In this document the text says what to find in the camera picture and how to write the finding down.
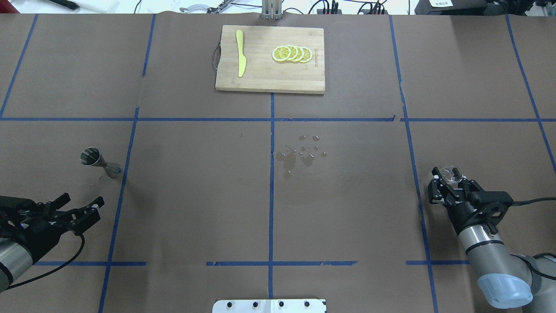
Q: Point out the aluminium frame post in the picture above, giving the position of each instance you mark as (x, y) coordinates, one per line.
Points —
(271, 10)

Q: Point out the clear glass measuring cup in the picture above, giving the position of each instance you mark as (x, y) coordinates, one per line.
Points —
(452, 175)

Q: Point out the lemon slice four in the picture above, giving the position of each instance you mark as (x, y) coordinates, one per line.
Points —
(307, 55)

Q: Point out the wooden cutting board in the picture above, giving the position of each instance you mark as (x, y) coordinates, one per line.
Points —
(262, 73)

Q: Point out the yellow plastic knife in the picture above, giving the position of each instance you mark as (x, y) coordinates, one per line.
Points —
(242, 60)

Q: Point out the lemon slice two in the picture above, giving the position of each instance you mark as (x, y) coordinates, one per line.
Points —
(294, 52)

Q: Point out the steel jigger shaker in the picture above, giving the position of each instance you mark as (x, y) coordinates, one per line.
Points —
(93, 157)

